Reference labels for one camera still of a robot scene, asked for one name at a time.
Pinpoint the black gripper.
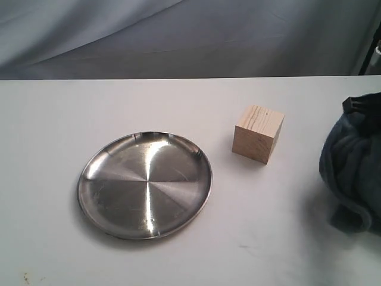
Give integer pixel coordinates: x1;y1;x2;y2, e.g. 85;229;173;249
342;92;380;134

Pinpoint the blue fleece towel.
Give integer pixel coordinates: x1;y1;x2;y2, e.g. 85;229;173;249
319;113;380;234

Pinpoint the light wooden cube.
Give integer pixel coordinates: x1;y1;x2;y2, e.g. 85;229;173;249
232;105;285;164

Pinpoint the black stand pole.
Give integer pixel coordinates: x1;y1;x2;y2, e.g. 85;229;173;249
358;26;380;76

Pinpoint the round stainless steel plate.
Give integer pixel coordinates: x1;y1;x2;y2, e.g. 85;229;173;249
77;132;213;240

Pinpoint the grey backdrop cloth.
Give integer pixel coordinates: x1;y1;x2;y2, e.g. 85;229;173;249
1;1;380;79

